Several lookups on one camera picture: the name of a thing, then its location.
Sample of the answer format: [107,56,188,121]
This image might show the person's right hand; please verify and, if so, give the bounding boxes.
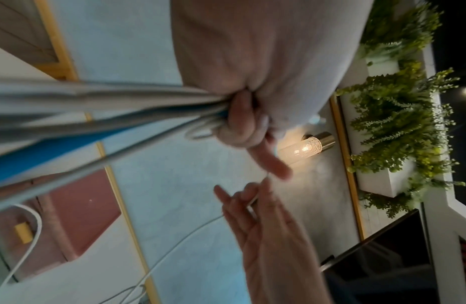
[212,176,331,304]

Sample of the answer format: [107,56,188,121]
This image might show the person's left hand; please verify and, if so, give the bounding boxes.
[170,0,374,180]

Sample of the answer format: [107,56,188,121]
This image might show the thin white cable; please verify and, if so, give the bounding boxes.
[0,175,273,304]

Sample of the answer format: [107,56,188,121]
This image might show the grey cable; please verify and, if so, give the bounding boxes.
[0,115,228,214]

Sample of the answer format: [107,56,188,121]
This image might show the pink and green drawer box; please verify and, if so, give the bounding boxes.
[0,169,123,283]

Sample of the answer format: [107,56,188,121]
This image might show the white planter box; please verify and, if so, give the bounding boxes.
[339,53,418,198]

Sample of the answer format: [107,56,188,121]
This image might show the green plants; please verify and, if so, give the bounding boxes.
[335,0,466,219]

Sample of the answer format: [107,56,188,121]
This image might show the white table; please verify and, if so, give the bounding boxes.
[0,44,159,304]

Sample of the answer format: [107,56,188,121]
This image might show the yellow mesh fence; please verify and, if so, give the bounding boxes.
[0,0,162,304]

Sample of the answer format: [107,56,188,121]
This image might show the glass wall lamp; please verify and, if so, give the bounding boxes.
[277,131,337,166]

